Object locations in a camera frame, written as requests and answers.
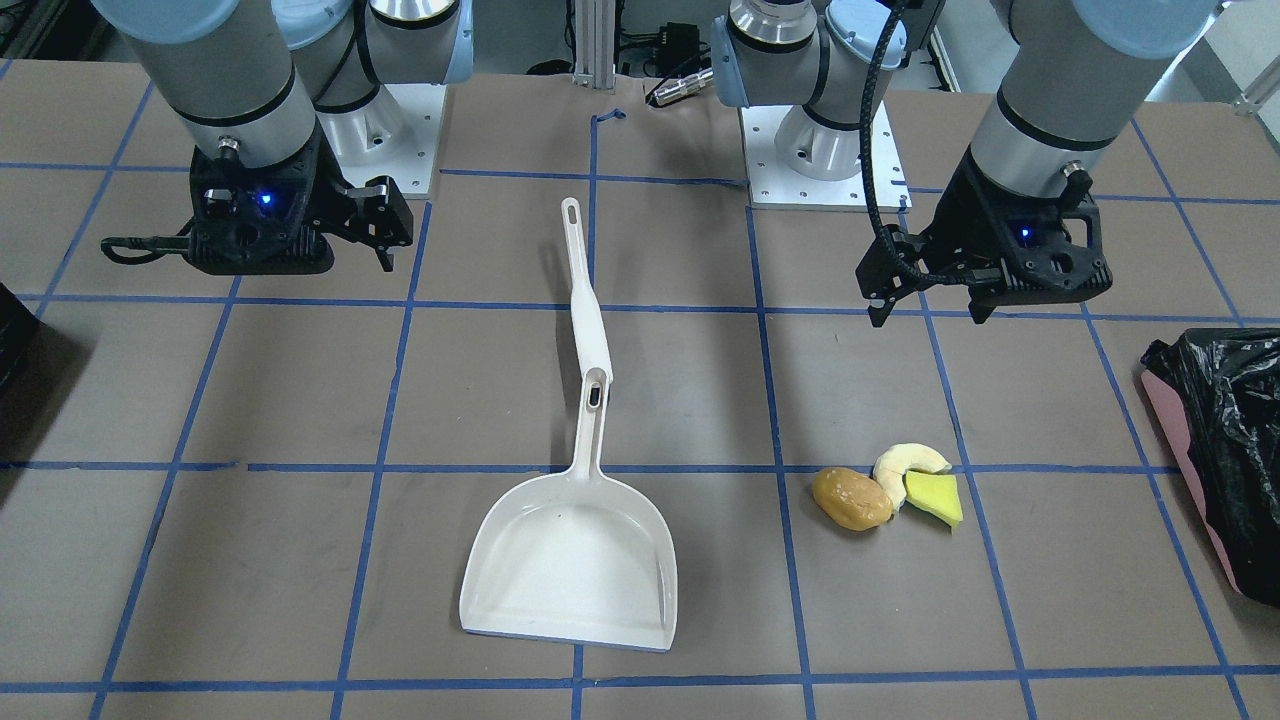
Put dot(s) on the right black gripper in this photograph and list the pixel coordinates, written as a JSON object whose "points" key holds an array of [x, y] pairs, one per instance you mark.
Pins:
{"points": [[327, 192]]}

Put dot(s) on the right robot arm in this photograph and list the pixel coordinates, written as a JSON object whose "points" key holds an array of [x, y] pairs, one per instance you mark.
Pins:
{"points": [[298, 135]]}

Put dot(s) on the black power adapter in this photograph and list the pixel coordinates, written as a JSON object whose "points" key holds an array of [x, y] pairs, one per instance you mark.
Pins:
{"points": [[669, 47]]}

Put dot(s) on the brown bread roll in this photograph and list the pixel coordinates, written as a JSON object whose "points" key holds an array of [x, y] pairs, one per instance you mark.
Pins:
{"points": [[851, 499]]}

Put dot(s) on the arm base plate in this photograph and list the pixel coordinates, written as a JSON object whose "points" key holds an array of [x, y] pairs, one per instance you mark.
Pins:
{"points": [[796, 163], [396, 133]]}

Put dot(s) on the yellow sponge wedge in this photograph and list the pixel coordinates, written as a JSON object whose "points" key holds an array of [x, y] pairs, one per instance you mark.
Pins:
{"points": [[937, 494]]}

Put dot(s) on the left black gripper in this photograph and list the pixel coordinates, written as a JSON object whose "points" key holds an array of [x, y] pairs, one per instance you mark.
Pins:
{"points": [[962, 218]]}

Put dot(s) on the white plastic dustpan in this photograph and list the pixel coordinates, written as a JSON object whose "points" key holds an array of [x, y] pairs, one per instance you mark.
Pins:
{"points": [[575, 556]]}

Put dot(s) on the silver cable connector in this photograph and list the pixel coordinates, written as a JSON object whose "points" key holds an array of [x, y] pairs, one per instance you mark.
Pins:
{"points": [[669, 91]]}

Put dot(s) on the pale curved bread piece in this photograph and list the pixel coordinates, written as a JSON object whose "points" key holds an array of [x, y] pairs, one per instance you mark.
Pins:
{"points": [[890, 469]]}

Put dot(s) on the black bin far side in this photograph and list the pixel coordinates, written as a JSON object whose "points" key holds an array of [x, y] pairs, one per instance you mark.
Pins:
{"points": [[19, 328]]}

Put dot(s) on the black bag pink bin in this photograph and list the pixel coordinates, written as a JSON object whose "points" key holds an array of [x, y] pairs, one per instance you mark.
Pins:
{"points": [[1214, 392]]}

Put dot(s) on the white hand brush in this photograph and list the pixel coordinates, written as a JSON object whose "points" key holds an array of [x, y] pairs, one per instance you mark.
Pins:
{"points": [[591, 342]]}

